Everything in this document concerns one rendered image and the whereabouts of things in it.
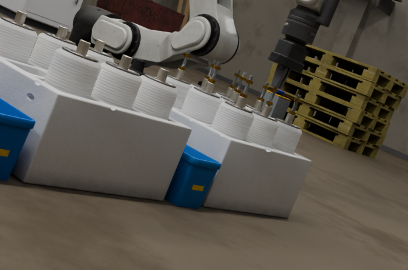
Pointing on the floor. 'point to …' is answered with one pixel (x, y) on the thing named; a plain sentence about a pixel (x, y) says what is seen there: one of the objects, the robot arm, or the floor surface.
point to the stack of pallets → (342, 100)
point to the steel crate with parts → (139, 10)
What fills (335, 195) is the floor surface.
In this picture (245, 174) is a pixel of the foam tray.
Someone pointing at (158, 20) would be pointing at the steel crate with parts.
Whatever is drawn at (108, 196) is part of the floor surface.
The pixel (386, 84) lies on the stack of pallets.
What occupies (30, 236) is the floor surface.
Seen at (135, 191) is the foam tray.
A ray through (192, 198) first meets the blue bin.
